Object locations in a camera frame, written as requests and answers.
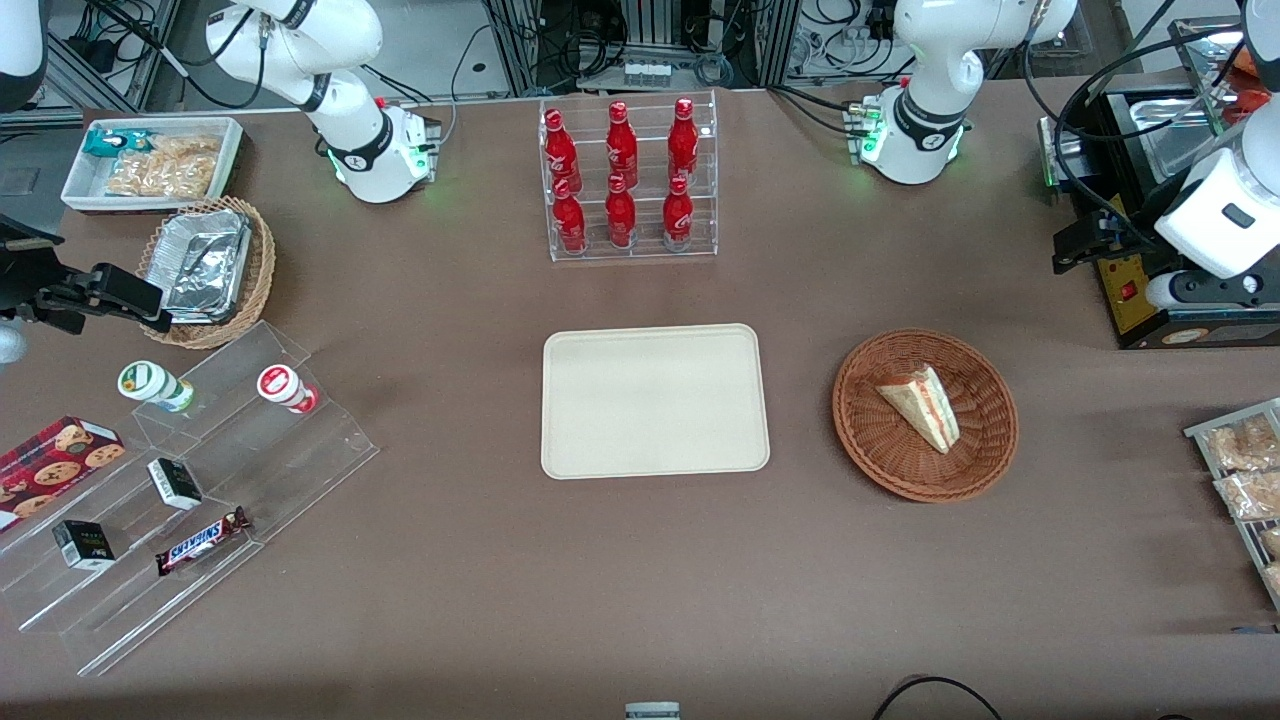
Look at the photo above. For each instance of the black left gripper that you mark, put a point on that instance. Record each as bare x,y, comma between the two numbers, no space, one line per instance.
1128,233

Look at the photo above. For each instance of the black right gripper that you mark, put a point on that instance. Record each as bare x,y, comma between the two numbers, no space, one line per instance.
22,277

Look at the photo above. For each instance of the triangular sandwich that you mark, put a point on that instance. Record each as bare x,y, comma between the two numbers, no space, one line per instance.
925,408

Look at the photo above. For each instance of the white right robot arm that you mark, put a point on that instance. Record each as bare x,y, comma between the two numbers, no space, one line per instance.
345,130

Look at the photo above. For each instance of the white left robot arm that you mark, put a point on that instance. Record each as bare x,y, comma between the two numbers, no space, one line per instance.
930,60

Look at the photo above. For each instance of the silver foil tray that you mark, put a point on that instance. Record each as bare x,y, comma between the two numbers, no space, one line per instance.
205,265

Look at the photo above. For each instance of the small oval wicker basket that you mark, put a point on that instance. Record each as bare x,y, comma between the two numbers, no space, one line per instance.
262,260

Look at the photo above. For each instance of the tray of packaged snacks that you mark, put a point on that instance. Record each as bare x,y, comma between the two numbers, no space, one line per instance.
1200,430

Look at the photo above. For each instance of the large round brown wicker basket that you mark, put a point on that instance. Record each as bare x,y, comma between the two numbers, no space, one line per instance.
880,450

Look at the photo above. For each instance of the beige rectangular serving tray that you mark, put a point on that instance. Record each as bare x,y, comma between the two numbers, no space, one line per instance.
655,400

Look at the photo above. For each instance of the green lid yoghurt cup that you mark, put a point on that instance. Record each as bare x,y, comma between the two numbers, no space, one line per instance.
150,382

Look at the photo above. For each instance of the black food warmer machine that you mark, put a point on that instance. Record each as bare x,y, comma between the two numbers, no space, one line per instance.
1125,300

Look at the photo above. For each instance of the white rectangular snack bin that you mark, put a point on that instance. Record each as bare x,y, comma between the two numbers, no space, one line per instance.
80,190

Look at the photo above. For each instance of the red cookie box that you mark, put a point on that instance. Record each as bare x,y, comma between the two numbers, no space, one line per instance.
55,465

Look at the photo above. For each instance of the steel warmer pan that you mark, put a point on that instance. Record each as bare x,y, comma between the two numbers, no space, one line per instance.
1175,135

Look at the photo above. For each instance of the clear bag of chips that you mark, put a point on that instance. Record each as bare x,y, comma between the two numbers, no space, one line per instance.
165,168

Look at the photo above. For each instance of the small black white box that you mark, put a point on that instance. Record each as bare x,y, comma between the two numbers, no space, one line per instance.
175,483

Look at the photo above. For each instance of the green snack packet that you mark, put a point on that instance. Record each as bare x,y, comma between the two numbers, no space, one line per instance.
108,142

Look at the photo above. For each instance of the red lid yoghurt cup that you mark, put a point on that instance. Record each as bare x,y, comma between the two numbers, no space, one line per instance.
280,384

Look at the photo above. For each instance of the clear acrylic stepped shelf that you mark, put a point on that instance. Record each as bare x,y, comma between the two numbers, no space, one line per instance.
280,470

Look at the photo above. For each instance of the snickers chocolate bar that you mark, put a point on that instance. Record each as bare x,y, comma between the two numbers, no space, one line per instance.
200,541

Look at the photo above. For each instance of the red sausage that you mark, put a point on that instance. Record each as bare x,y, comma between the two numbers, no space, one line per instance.
1255,95

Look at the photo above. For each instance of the clear bag of fried snacks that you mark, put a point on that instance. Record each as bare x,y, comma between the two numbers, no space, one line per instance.
1252,495
1245,443
1272,543

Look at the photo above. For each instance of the red cola bottle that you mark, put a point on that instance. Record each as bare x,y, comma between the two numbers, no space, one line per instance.
621,142
678,212
620,212
569,218
561,150
683,138

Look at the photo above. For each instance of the clear acrylic bottle rack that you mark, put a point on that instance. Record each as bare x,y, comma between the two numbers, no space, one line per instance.
650,245

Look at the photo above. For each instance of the white power strip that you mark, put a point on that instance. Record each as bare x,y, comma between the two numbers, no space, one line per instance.
647,73

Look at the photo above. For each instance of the small grey white device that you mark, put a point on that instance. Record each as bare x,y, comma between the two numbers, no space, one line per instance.
652,711

